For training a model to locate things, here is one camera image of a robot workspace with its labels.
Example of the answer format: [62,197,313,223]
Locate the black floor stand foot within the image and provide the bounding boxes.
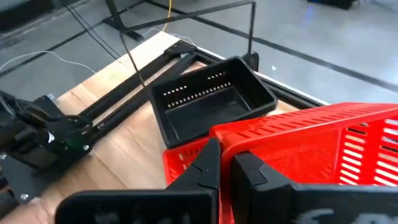
[102,0,146,43]

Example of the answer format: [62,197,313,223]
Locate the yellow cable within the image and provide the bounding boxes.
[161,0,174,32]

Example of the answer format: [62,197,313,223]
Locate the thin black bent rod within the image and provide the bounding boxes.
[123,1,257,63]

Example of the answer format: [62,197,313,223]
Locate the black equipment base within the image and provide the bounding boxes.
[307,0,364,11]

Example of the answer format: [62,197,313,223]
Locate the black floor cable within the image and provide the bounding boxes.
[57,0,123,60]

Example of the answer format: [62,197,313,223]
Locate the thin black left camera cable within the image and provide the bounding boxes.
[119,30,147,90]

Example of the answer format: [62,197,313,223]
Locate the red plastic basket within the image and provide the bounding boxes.
[208,101,398,224]
[162,136,218,187]

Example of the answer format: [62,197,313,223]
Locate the thin white cable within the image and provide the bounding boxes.
[0,27,197,75]

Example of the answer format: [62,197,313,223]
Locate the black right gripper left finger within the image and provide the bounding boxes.
[55,138,222,224]

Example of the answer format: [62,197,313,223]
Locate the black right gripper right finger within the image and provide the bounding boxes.
[231,151,398,224]

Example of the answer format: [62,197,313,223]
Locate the black aluminium table frame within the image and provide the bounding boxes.
[55,40,330,138]

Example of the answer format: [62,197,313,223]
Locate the black plastic basket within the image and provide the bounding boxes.
[149,55,279,149]

